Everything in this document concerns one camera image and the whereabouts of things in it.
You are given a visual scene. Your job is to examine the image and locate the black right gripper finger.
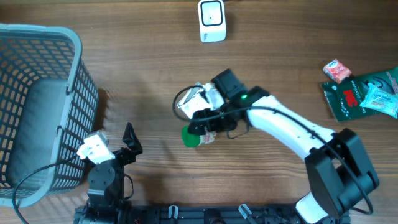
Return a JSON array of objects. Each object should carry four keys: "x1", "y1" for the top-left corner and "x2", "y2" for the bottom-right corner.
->
[
  {"x1": 192, "y1": 108, "x2": 220, "y2": 120},
  {"x1": 188, "y1": 119, "x2": 224, "y2": 134}
]

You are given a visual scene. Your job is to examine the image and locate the green lid jar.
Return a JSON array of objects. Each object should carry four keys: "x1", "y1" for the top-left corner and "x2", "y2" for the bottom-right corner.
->
[{"x1": 181, "y1": 126, "x2": 216, "y2": 148}]

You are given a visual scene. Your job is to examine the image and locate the small red orange packet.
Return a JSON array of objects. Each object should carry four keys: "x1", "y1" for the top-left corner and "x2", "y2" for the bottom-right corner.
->
[{"x1": 323, "y1": 59, "x2": 352, "y2": 84}]

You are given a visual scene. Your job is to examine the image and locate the green glove package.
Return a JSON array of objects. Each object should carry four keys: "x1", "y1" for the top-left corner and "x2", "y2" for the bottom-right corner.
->
[{"x1": 321, "y1": 67, "x2": 397, "y2": 121}]

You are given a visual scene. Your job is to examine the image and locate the teal wipes packet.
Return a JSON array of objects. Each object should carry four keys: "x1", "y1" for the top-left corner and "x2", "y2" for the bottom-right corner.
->
[{"x1": 360, "y1": 83, "x2": 397, "y2": 119}]

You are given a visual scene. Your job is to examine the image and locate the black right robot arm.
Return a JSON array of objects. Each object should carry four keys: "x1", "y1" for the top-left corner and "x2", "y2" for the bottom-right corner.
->
[{"x1": 175, "y1": 69, "x2": 379, "y2": 223}]

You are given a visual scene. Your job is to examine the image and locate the white barcode scanner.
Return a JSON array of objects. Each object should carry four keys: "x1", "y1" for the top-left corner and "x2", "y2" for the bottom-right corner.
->
[{"x1": 198, "y1": 0, "x2": 226, "y2": 43}]

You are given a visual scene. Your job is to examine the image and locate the grey plastic lattice basket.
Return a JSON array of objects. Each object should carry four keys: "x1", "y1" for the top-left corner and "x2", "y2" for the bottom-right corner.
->
[{"x1": 1, "y1": 24, "x2": 99, "y2": 207}]

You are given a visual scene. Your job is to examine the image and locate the black left camera cable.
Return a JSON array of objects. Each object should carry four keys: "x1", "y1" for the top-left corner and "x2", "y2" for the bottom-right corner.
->
[{"x1": 11, "y1": 154, "x2": 85, "y2": 224}]

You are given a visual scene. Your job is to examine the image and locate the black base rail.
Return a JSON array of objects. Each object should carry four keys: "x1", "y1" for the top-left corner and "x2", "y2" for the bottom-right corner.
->
[{"x1": 124, "y1": 203, "x2": 351, "y2": 224}]

